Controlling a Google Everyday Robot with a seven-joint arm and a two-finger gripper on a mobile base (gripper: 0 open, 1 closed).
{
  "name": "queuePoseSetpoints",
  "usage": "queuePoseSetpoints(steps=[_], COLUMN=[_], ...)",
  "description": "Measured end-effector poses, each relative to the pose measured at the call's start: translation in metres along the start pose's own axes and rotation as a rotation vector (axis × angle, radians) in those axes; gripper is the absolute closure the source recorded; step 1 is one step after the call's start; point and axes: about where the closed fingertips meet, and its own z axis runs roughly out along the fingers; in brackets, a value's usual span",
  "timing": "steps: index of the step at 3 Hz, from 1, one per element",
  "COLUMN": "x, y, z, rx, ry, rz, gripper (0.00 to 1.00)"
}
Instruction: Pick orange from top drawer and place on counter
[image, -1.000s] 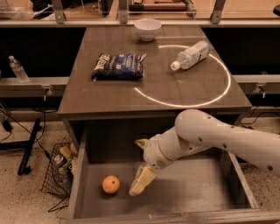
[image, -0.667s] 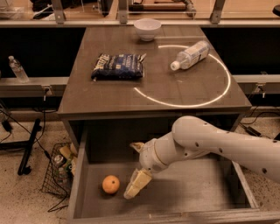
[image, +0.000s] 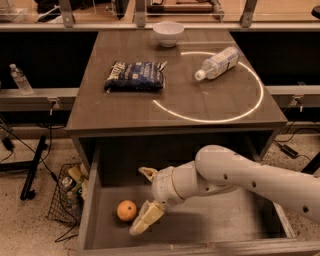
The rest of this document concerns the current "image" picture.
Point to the white ceramic bowl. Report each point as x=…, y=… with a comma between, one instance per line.
x=168, y=33

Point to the metal can in basket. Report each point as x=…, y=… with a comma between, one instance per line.
x=67, y=183

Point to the black wire basket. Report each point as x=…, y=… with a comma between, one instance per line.
x=66, y=206

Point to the orange fruit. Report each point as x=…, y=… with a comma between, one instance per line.
x=126, y=210

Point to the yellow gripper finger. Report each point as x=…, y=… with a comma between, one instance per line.
x=149, y=173
x=149, y=213

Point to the open grey top drawer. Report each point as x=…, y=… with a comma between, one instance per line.
x=228, y=222

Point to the black power adapter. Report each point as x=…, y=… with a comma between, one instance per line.
x=289, y=151

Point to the clear plastic water bottle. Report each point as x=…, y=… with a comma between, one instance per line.
x=218, y=64

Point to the black metal stand leg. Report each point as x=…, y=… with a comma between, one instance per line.
x=27, y=193

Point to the small upright water bottle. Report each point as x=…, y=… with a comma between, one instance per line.
x=21, y=80

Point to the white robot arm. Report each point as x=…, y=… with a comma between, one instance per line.
x=217, y=169

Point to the grey wooden cabinet counter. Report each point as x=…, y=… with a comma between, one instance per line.
x=167, y=127

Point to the dark blue chip bag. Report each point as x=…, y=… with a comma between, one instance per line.
x=138, y=76

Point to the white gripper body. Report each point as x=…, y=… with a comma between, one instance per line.
x=164, y=187

